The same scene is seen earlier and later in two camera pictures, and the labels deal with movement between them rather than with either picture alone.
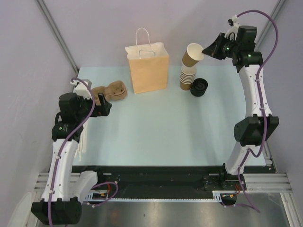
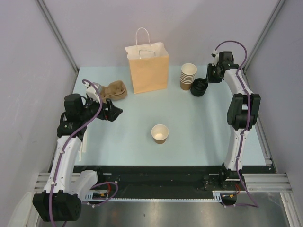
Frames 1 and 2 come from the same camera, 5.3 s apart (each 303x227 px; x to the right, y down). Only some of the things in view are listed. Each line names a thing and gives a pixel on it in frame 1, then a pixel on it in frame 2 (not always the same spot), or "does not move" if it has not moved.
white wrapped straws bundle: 82,146 does not move
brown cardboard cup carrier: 115,90 does not move
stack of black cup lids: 199,87 does not move
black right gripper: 213,49 to 210,79
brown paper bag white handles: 149,64 does not move
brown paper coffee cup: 193,55 to 159,133
